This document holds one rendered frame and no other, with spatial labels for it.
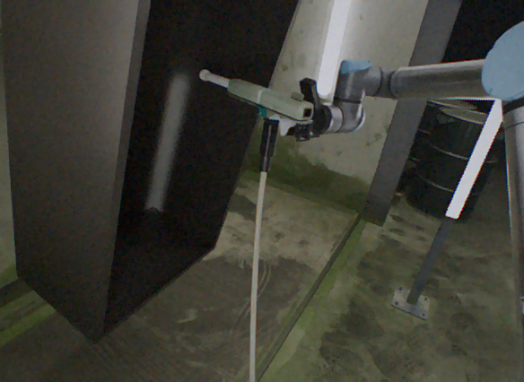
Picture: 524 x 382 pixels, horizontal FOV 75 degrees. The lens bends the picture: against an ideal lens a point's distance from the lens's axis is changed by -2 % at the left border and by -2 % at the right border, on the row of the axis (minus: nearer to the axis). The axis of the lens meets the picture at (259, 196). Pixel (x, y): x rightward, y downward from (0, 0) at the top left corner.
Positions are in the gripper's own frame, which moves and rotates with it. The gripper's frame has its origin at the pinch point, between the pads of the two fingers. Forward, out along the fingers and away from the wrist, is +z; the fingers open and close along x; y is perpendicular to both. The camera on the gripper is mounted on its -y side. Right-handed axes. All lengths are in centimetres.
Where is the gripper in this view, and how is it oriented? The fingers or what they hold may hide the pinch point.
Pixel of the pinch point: (269, 112)
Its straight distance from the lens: 91.6
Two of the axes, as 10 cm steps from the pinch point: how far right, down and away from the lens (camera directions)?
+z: -7.8, 1.6, -6.1
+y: -1.6, 8.8, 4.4
